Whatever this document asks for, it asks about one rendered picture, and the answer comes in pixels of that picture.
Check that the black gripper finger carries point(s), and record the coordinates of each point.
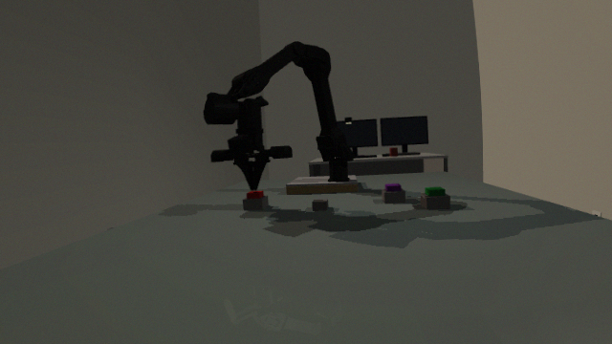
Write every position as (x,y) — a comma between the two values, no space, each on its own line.
(258,167)
(246,167)

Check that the red button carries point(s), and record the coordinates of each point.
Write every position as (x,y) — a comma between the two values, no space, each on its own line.
(255,201)

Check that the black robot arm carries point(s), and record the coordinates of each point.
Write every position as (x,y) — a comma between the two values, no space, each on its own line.
(316,65)

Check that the green button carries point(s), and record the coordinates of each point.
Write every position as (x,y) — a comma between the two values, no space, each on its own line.
(435,198)

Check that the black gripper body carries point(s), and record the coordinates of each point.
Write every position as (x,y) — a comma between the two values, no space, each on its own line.
(276,152)

